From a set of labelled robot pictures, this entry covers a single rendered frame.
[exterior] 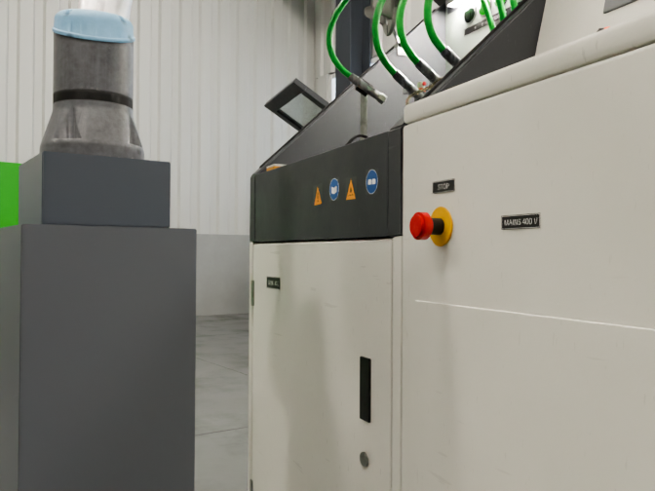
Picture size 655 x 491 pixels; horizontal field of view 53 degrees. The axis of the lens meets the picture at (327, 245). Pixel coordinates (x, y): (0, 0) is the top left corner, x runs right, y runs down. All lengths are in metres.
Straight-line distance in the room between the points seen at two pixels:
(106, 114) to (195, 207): 7.18
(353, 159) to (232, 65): 7.64
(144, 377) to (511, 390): 0.50
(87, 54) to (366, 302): 0.56
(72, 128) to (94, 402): 0.39
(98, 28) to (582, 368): 0.79
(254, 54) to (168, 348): 8.01
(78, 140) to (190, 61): 7.44
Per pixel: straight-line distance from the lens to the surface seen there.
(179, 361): 0.99
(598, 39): 0.70
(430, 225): 0.84
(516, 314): 0.75
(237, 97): 8.61
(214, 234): 8.22
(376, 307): 1.02
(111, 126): 1.02
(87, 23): 1.06
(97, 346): 0.95
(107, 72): 1.04
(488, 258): 0.79
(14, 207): 4.35
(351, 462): 1.14
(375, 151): 1.03
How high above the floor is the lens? 0.76
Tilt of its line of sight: 1 degrees up
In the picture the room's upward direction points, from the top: straight up
